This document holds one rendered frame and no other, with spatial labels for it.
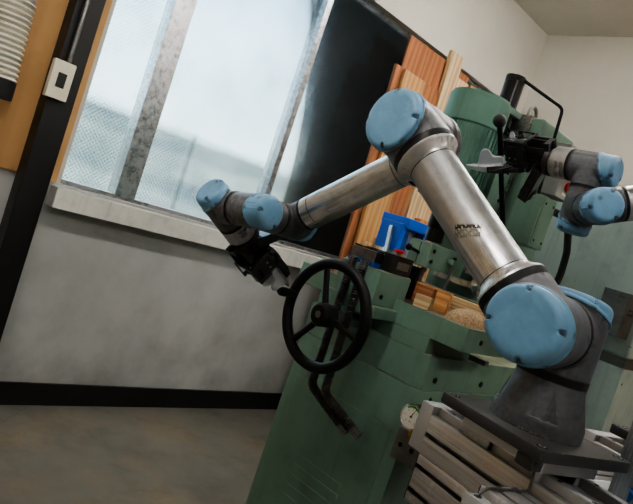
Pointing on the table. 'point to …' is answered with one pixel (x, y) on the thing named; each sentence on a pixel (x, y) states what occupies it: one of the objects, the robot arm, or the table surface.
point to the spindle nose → (434, 231)
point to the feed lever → (502, 156)
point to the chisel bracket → (431, 256)
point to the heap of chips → (466, 318)
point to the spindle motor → (476, 125)
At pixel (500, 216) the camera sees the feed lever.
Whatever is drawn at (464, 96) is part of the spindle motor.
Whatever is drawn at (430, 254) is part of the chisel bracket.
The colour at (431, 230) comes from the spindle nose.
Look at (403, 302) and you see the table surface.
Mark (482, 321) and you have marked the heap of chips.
